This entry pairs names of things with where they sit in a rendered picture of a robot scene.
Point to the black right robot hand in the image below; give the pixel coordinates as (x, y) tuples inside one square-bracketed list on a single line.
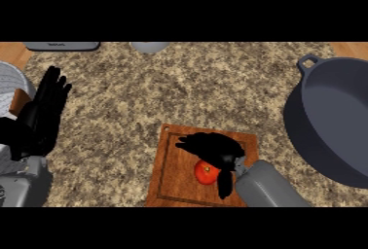
[(210, 147)]

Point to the red tomato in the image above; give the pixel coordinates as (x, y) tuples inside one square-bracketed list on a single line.
[(204, 174)]

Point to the grey flat appliance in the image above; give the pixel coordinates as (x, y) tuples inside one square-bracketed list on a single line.
[(60, 46)]

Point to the pale grey rounded object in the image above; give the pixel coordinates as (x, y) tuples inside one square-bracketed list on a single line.
[(150, 47)]

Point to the brown wooden cutting board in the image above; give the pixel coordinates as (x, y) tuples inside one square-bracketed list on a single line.
[(178, 181)]

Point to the dark grey pot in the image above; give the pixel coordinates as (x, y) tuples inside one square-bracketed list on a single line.
[(330, 123)]

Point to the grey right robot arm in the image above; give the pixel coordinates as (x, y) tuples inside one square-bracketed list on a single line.
[(268, 188)]

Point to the pale grey mesh object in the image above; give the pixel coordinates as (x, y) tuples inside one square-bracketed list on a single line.
[(9, 84)]

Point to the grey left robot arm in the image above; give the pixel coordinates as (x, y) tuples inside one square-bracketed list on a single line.
[(21, 181)]

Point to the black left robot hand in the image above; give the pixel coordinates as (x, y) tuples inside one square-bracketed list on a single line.
[(43, 107)]

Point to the brown wooden block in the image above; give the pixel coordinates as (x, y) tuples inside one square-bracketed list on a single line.
[(20, 101)]

